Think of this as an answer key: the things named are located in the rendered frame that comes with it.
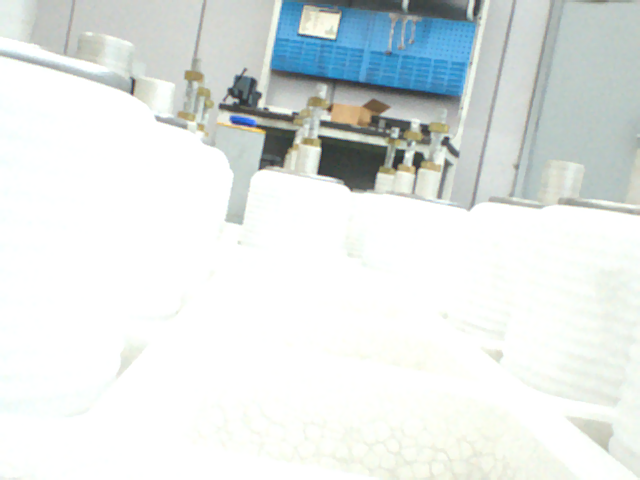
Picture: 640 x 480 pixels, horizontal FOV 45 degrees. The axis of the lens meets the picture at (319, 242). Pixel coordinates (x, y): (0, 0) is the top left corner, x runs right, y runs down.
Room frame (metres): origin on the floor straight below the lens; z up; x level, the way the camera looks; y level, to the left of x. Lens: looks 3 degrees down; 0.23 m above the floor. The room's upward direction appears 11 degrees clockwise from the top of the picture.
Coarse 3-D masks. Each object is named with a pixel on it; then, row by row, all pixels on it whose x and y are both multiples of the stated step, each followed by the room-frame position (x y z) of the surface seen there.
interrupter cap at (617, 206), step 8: (560, 200) 0.33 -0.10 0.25; (568, 200) 0.32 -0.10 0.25; (576, 200) 0.32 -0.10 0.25; (584, 200) 0.31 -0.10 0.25; (592, 200) 0.31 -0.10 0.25; (600, 200) 0.31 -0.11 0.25; (600, 208) 0.31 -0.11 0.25; (608, 208) 0.30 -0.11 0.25; (616, 208) 0.30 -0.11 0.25; (624, 208) 0.30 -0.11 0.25; (632, 208) 0.30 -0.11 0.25
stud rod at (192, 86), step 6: (192, 60) 0.72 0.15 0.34; (198, 60) 0.72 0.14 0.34; (192, 66) 0.72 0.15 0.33; (198, 66) 0.72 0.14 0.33; (192, 84) 0.72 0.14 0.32; (186, 90) 0.72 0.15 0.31; (192, 90) 0.72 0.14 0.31; (186, 96) 0.72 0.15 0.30; (192, 96) 0.72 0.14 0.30; (186, 102) 0.72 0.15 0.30; (192, 102) 0.72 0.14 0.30; (186, 108) 0.72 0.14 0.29; (192, 108) 0.72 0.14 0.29
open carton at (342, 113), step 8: (336, 104) 5.47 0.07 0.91; (344, 104) 5.44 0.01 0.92; (368, 104) 5.39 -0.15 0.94; (376, 104) 5.44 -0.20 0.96; (384, 104) 5.50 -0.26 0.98; (336, 112) 5.46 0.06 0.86; (344, 112) 5.43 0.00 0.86; (352, 112) 5.40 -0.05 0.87; (360, 112) 5.38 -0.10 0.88; (368, 112) 5.48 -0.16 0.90; (376, 112) 5.57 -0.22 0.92; (336, 120) 5.46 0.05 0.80; (344, 120) 5.43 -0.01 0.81; (352, 120) 5.39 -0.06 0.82; (360, 120) 5.40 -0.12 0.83; (368, 120) 5.50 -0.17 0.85
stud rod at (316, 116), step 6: (318, 84) 0.73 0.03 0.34; (318, 90) 0.73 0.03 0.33; (324, 90) 0.73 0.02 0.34; (318, 96) 0.73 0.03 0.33; (324, 96) 0.73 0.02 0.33; (312, 108) 0.74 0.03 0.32; (318, 108) 0.73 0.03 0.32; (312, 114) 0.74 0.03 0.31; (318, 114) 0.73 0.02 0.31; (312, 120) 0.73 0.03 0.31; (318, 120) 0.73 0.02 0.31; (312, 126) 0.73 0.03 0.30; (318, 126) 0.74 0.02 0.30; (312, 132) 0.73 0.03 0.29
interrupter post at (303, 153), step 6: (300, 150) 0.73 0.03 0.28; (306, 150) 0.73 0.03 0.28; (312, 150) 0.73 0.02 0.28; (318, 150) 0.73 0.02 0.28; (300, 156) 0.73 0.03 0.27; (306, 156) 0.73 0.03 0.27; (312, 156) 0.73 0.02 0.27; (318, 156) 0.73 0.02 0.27; (300, 162) 0.73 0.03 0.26; (306, 162) 0.73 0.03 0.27; (312, 162) 0.73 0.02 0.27; (318, 162) 0.73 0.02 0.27; (294, 168) 0.73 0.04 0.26; (300, 168) 0.73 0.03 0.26; (306, 168) 0.73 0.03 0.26; (312, 168) 0.73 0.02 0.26
